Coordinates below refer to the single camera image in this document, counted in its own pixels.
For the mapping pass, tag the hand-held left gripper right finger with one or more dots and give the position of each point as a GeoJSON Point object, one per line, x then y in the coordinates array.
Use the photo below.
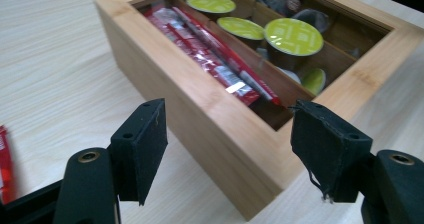
{"type": "Point", "coordinates": [326, 150]}

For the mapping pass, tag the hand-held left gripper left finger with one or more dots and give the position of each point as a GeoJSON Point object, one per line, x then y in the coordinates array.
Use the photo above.
{"type": "Point", "coordinates": [140, 150]}

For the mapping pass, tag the bamboo wooden box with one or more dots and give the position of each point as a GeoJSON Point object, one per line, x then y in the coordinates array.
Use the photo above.
{"type": "Point", "coordinates": [206, 117]}

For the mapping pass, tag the green lid coffee capsule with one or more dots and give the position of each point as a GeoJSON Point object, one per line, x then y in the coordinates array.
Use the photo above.
{"type": "Point", "coordinates": [210, 3]}
{"type": "Point", "coordinates": [240, 28]}
{"type": "Point", "coordinates": [314, 80]}
{"type": "Point", "coordinates": [293, 36]}

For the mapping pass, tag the white lid capsule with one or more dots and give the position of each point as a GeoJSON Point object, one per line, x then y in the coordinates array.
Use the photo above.
{"type": "Point", "coordinates": [290, 74]}

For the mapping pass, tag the wide red sachet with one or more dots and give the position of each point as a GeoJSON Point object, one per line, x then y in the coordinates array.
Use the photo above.
{"type": "Point", "coordinates": [203, 57]}

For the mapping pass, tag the slim red stick sachet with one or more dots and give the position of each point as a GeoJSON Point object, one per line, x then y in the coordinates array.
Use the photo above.
{"type": "Point", "coordinates": [230, 55]}

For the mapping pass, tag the dark capsule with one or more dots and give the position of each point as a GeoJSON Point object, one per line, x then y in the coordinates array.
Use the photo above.
{"type": "Point", "coordinates": [313, 19]}

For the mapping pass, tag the red packet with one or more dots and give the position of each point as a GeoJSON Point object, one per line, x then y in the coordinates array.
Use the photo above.
{"type": "Point", "coordinates": [6, 167]}

